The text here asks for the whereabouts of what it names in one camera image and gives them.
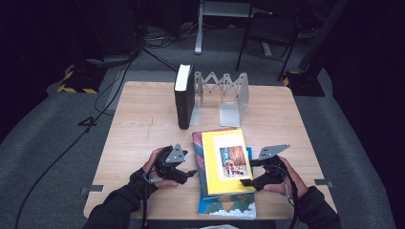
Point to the black book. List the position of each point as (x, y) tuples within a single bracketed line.
[(184, 101)]

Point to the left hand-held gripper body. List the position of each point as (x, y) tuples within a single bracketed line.
[(173, 159)]

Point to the person's left hand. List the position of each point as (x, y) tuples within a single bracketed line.
[(151, 168)]

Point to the expandable metal book rack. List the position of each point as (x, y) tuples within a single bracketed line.
[(230, 111)]

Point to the person's right hand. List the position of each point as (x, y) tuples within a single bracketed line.
[(296, 184)]

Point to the yellow book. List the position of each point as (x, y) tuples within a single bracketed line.
[(219, 178)]

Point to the yellow black striped base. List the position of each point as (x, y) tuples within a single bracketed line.
[(79, 81), (305, 86)]

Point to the grey tape strip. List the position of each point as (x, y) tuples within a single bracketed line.
[(323, 183), (94, 189)]

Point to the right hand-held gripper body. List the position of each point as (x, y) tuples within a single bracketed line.
[(275, 171)]

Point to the person's light clothing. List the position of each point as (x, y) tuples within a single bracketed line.
[(219, 227)]

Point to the dark slanted post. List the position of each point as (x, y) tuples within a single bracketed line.
[(321, 35)]

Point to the thick blue book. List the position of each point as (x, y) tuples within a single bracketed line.
[(229, 206)]

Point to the black chair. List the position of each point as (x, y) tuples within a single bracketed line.
[(270, 35)]

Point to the grey metal stand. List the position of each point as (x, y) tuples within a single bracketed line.
[(199, 31)]

